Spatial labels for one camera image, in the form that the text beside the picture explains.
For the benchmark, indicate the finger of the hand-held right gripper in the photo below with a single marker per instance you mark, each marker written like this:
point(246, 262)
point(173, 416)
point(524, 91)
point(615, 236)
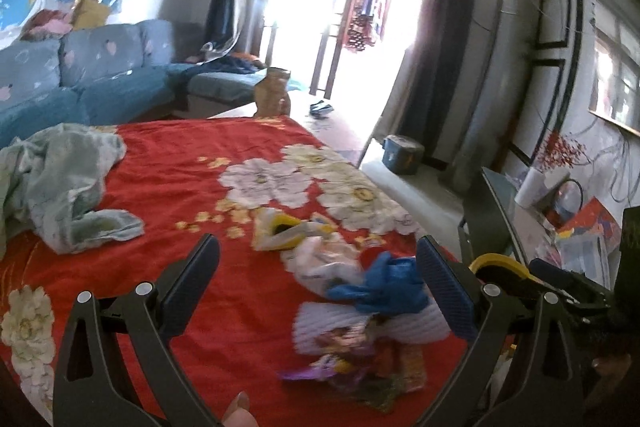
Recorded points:
point(550, 272)

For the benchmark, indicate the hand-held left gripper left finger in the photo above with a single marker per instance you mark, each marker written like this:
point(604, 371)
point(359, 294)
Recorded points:
point(192, 279)

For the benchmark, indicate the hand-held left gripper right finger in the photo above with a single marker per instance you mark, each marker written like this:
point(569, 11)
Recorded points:
point(447, 294)

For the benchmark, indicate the yellow rimmed trash bin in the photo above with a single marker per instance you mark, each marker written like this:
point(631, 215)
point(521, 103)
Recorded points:
point(500, 263)

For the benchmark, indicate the white quilted pad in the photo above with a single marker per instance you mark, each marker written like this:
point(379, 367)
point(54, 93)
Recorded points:
point(325, 322)

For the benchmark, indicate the person's left hand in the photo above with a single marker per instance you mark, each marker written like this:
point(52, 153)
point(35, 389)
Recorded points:
point(240, 412)

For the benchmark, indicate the clear bead organizer box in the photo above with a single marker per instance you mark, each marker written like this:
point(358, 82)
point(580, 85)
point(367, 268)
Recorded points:
point(582, 257)

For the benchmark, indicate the red illustrated board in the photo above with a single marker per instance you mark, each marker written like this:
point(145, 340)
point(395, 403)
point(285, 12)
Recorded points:
point(592, 219)

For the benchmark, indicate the glass topped side cabinet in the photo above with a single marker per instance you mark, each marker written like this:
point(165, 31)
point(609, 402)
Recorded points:
point(500, 212)

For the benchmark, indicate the orange snack wrapper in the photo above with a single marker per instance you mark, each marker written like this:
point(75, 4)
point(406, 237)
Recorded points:
point(405, 367)

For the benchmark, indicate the white paper roll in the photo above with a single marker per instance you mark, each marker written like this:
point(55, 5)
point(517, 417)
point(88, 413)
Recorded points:
point(530, 189)

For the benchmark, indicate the red floral blanket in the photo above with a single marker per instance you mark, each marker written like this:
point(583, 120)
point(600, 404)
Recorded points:
point(200, 187)

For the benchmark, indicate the yellow white plastic bag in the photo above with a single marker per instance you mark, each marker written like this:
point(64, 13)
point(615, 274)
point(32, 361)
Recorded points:
point(280, 227)

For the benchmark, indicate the red artificial flowers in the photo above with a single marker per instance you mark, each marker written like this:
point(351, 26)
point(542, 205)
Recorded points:
point(560, 152)

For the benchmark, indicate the grey storage bin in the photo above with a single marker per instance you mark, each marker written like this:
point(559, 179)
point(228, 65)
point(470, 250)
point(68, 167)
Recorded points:
point(402, 154)

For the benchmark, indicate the purple snack wrapper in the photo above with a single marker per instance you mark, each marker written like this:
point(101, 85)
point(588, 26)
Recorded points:
point(315, 369)

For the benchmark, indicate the light green crumpled cloth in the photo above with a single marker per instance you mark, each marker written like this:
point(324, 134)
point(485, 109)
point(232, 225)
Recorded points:
point(60, 167)

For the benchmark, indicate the white standing air conditioner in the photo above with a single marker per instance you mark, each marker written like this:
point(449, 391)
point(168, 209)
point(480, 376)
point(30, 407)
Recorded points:
point(495, 82)

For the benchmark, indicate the brown paper bag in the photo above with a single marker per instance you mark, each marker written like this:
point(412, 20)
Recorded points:
point(272, 94)

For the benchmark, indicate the small dark object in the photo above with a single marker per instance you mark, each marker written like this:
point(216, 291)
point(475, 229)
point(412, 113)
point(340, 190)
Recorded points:
point(321, 108)

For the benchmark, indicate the dark blue clothing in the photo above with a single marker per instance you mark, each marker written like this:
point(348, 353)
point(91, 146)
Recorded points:
point(235, 62)

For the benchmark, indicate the blue patterned sofa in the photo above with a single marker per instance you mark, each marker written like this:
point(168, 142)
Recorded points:
point(110, 52)

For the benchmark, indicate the pink clothes pile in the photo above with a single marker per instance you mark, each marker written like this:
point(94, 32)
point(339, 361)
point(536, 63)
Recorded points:
point(47, 27)

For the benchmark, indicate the hanging laundry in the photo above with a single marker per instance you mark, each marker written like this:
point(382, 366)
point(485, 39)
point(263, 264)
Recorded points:
point(367, 12)

